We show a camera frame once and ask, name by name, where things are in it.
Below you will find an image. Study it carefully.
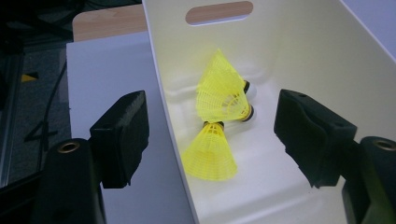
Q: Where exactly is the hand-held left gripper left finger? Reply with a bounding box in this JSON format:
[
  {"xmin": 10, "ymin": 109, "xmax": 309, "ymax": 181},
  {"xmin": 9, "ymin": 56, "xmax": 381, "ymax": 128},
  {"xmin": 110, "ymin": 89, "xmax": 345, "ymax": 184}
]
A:
[{"xmin": 89, "ymin": 90, "xmax": 150, "ymax": 189}]

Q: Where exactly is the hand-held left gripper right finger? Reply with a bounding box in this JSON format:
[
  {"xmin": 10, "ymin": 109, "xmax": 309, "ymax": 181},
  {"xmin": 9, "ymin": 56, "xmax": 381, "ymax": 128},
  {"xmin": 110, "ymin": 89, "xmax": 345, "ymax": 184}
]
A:
[{"xmin": 273, "ymin": 89, "xmax": 359, "ymax": 189}]

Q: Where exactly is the yellow plastic shuttlecock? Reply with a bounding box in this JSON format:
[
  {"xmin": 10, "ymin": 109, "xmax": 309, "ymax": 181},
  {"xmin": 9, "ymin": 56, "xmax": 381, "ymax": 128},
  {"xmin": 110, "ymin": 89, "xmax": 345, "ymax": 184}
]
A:
[
  {"xmin": 204, "ymin": 48, "xmax": 258, "ymax": 102},
  {"xmin": 195, "ymin": 74, "xmax": 256, "ymax": 123},
  {"xmin": 181, "ymin": 120, "xmax": 238, "ymax": 182}
]

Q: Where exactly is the white plastic storage bin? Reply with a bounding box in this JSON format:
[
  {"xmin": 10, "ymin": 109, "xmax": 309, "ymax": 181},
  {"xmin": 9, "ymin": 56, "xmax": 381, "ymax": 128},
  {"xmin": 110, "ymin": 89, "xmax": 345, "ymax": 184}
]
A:
[{"xmin": 141, "ymin": 0, "xmax": 396, "ymax": 224}]

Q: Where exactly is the white board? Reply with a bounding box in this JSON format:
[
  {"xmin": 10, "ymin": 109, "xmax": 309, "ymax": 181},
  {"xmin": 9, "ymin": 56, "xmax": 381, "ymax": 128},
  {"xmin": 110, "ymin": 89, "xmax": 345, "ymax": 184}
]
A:
[{"xmin": 65, "ymin": 0, "xmax": 396, "ymax": 224}]

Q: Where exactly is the yellow and black floor tape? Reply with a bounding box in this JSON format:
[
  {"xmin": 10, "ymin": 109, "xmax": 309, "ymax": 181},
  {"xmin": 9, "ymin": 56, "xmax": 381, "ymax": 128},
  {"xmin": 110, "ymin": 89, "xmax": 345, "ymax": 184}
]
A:
[{"xmin": 21, "ymin": 72, "xmax": 40, "ymax": 83}]

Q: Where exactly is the aluminium floor rail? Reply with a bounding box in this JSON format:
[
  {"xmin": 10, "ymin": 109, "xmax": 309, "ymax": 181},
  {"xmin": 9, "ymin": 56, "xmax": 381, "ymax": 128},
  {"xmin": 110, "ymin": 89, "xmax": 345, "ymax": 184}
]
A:
[{"xmin": 0, "ymin": 50, "xmax": 25, "ymax": 189}]

